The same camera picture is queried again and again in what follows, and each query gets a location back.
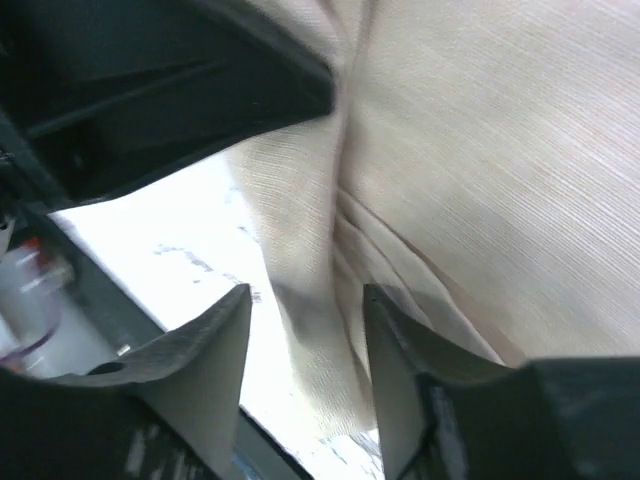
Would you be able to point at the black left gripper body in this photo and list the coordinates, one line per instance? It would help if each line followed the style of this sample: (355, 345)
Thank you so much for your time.
(101, 98)

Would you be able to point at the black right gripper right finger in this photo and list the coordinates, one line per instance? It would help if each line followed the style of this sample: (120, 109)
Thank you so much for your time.
(446, 413)

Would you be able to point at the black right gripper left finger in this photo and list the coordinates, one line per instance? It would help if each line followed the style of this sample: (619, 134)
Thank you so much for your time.
(150, 410)

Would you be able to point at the beige cloth napkin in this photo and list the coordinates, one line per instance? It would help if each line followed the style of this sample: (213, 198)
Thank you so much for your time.
(481, 163)

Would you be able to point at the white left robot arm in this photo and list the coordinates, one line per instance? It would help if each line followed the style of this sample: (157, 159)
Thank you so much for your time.
(36, 262)

